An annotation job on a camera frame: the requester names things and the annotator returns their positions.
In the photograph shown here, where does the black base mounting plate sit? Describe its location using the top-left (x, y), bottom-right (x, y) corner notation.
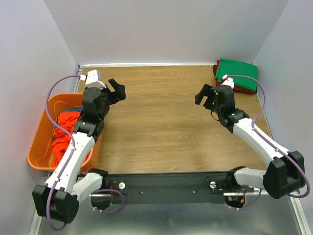
top-left (100, 171), bottom-right (254, 204)

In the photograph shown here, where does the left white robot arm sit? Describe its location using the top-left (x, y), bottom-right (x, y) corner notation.
top-left (32, 78), bottom-right (126, 231)

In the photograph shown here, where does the teal t shirt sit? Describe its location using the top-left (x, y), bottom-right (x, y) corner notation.
top-left (61, 109), bottom-right (82, 113)

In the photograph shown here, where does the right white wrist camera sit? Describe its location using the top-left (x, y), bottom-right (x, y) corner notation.
top-left (221, 74), bottom-right (234, 89)

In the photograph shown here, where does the orange t shirt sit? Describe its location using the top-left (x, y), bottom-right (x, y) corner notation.
top-left (51, 112), bottom-right (80, 167)

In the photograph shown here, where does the orange plastic basket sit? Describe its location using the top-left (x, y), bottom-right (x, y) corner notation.
top-left (27, 93), bottom-right (102, 172)

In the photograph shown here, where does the folded green t shirt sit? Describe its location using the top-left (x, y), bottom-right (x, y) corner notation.
top-left (215, 58), bottom-right (258, 92)

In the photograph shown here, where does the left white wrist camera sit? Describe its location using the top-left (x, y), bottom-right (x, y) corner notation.
top-left (79, 70), bottom-right (107, 89)

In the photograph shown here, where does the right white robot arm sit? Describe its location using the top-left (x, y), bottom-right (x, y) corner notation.
top-left (195, 84), bottom-right (307, 199)

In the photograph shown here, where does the folded dark red t shirt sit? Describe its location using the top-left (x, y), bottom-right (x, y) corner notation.
top-left (212, 60), bottom-right (257, 94)

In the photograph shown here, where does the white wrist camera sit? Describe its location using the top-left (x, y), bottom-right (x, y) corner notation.
top-left (79, 70), bottom-right (107, 89)
top-left (221, 74), bottom-right (234, 89)

